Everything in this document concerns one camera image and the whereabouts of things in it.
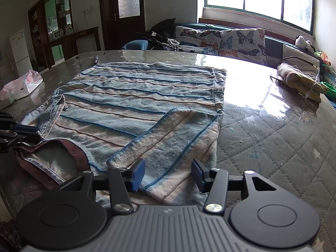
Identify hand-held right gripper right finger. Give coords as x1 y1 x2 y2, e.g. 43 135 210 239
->
191 159 279 214

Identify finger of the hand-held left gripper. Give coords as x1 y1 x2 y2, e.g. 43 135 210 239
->
0 132 44 154
0 111 40 137

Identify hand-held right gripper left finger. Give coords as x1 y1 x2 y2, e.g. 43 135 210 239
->
56 159 146 215

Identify blue striped shirt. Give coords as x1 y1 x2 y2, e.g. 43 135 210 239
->
14 61 228 208

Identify white tissue pack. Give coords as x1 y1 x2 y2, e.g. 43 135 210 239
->
0 88 16 109

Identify white pink plastic bag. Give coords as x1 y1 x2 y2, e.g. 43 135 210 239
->
0 70 44 108

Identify white fridge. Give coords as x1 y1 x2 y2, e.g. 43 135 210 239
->
9 30 34 72

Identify person's dark knit garment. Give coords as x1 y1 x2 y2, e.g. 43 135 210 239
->
0 220 22 252

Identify wooden display cabinet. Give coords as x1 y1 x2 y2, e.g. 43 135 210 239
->
28 0 101 69

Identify crumpled light cloth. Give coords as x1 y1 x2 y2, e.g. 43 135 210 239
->
167 38 181 51

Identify folded cloth in plastic bag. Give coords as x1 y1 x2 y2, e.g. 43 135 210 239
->
270 62 322 103

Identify butterfly print pillow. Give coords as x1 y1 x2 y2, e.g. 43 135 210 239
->
219 28 267 65
174 26 224 56

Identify black bag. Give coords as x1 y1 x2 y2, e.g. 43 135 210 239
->
136 18 177 50

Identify teal sofa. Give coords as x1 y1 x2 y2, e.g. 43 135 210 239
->
121 22 336 90

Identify dark wooden glass door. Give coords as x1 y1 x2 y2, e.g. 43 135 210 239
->
98 0 146 51

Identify grey pillow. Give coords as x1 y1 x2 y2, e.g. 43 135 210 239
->
282 44 321 81

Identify green bowl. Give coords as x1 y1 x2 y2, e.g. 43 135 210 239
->
319 81 336 94

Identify white plush toy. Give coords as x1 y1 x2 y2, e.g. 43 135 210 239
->
295 35 316 53

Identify green pink plush toys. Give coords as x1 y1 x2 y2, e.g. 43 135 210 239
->
314 51 330 65

